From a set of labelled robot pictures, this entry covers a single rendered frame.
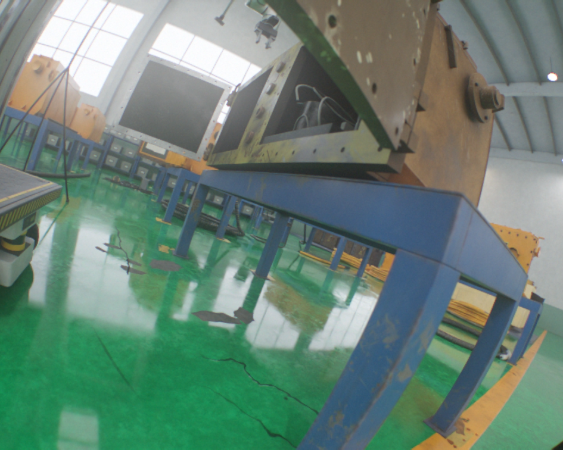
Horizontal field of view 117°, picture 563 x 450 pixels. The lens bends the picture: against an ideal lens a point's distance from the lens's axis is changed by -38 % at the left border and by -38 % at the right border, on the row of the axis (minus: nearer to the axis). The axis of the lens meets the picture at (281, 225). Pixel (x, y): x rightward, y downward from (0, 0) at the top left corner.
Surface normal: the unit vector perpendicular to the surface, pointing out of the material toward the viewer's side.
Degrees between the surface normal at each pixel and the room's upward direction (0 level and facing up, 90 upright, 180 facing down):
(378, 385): 90
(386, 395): 90
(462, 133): 90
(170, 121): 90
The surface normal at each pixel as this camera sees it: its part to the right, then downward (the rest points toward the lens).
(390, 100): 0.74, 0.30
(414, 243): -0.83, -0.29
